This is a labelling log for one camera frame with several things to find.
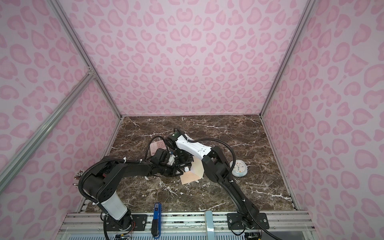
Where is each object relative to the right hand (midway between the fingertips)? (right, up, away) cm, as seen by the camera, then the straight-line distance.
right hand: (186, 169), depth 87 cm
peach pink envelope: (+6, -3, +3) cm, 8 cm away
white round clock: (+32, -1, +4) cm, 33 cm away
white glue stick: (0, +1, -3) cm, 3 cm away
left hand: (-2, -2, +2) cm, 4 cm away
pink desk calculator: (-21, +12, +12) cm, 27 cm away
